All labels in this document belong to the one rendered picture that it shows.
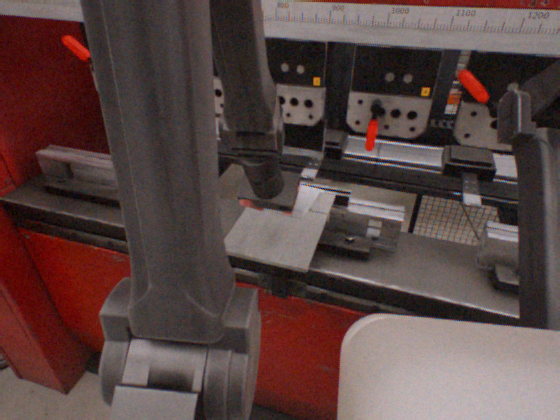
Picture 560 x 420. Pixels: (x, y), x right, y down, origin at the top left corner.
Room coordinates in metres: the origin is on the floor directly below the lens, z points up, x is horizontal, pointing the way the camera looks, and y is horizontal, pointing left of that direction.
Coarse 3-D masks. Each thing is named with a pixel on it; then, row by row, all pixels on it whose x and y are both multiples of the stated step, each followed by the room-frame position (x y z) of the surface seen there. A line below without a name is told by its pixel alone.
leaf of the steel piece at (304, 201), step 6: (300, 192) 0.77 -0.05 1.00; (300, 198) 0.74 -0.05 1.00; (306, 198) 0.74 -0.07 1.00; (312, 198) 0.74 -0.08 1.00; (300, 204) 0.72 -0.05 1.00; (306, 204) 0.72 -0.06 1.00; (312, 204) 0.72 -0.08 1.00; (270, 210) 0.70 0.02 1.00; (294, 210) 0.67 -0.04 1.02; (300, 210) 0.70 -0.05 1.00; (306, 210) 0.70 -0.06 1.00; (294, 216) 0.67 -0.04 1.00; (300, 216) 0.67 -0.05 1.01
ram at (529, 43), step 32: (0, 0) 0.99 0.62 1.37; (288, 0) 0.78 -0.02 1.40; (320, 0) 0.76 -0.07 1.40; (352, 0) 0.74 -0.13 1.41; (384, 0) 0.73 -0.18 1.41; (416, 0) 0.71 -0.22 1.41; (448, 0) 0.70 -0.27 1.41; (480, 0) 0.68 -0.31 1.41; (512, 0) 0.67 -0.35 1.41; (544, 0) 0.65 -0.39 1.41; (288, 32) 0.78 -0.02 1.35; (320, 32) 0.76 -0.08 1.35; (352, 32) 0.74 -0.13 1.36; (384, 32) 0.72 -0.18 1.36; (416, 32) 0.71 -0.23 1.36; (448, 32) 0.69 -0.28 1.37; (480, 32) 0.68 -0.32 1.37; (512, 32) 0.66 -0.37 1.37
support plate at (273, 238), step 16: (320, 192) 0.77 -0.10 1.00; (320, 208) 0.71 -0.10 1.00; (240, 224) 0.65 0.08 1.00; (256, 224) 0.65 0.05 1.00; (272, 224) 0.65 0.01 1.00; (288, 224) 0.65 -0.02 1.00; (304, 224) 0.65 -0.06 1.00; (320, 224) 0.65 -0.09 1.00; (224, 240) 0.60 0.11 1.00; (240, 240) 0.60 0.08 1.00; (256, 240) 0.60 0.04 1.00; (272, 240) 0.60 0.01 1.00; (288, 240) 0.60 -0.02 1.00; (304, 240) 0.60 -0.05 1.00; (240, 256) 0.56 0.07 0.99; (256, 256) 0.55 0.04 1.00; (272, 256) 0.55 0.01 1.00; (288, 256) 0.55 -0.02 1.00; (304, 256) 0.55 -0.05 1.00
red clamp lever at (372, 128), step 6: (378, 102) 0.69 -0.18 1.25; (372, 108) 0.68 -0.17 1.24; (378, 108) 0.68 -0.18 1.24; (372, 114) 0.69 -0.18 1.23; (372, 120) 0.69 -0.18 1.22; (372, 126) 0.68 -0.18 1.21; (372, 132) 0.68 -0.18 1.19; (366, 138) 0.69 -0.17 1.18; (372, 138) 0.68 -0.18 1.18; (366, 144) 0.69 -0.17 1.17; (372, 144) 0.68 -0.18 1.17; (372, 150) 0.68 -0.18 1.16
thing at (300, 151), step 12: (324, 120) 0.79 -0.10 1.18; (288, 132) 0.81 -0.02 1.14; (300, 132) 0.80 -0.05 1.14; (312, 132) 0.79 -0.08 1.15; (324, 132) 0.79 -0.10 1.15; (288, 144) 0.81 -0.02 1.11; (300, 144) 0.80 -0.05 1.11; (312, 144) 0.79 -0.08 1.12; (324, 144) 0.80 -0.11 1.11; (312, 156) 0.80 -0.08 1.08
